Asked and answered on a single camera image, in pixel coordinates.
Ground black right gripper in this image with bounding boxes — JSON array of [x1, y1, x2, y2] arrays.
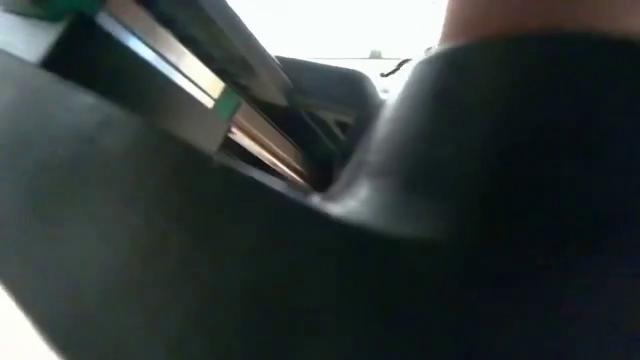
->
[[0, 0, 387, 195]]

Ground thin black cable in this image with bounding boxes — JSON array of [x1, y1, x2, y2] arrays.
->
[[378, 58, 414, 80]]

